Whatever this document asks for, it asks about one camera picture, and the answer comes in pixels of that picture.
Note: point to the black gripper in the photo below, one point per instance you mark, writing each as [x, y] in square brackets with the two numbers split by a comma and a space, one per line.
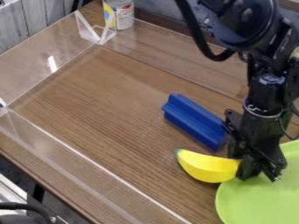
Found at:
[255, 131]

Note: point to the yellow toy banana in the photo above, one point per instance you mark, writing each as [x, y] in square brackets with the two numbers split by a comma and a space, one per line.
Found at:
[207, 168]

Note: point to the blue star-shaped block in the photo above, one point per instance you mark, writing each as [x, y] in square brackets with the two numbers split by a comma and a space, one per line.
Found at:
[195, 120]

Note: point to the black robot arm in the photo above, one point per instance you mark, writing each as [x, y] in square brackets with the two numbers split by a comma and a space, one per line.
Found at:
[254, 29]

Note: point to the green plate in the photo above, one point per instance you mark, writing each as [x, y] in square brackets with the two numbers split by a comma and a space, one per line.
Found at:
[261, 202]

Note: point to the white can with label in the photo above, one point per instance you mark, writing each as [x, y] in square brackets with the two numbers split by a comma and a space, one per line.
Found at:
[119, 13]

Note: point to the clear acrylic enclosure wall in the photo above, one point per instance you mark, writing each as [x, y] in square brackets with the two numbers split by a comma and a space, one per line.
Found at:
[83, 127]

